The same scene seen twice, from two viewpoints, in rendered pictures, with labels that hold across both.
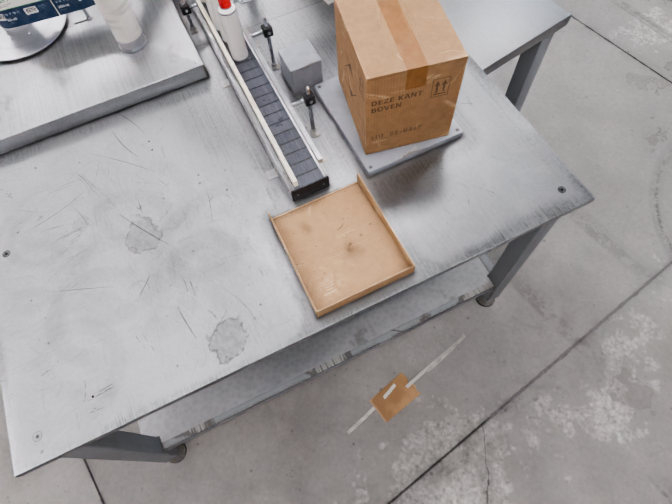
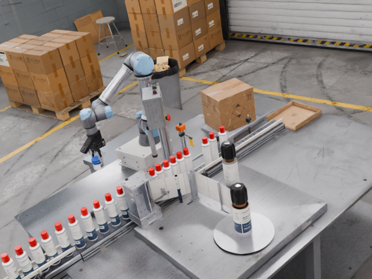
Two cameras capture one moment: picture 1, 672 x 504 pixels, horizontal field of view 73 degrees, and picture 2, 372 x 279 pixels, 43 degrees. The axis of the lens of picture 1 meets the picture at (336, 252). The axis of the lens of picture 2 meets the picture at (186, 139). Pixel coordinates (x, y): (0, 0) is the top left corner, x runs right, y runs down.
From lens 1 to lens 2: 3.42 m
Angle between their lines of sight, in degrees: 70
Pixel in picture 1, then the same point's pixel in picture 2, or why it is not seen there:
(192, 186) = (295, 150)
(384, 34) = (232, 89)
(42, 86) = (278, 202)
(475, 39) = (184, 118)
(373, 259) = (294, 110)
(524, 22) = (171, 112)
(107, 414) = not seen: outside the picture
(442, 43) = (231, 81)
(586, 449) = not seen: hidden behind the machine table
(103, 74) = (258, 186)
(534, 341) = not seen: hidden behind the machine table
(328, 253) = (299, 117)
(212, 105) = (252, 161)
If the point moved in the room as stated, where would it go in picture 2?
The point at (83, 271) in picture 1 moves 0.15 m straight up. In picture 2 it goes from (351, 158) to (352, 137)
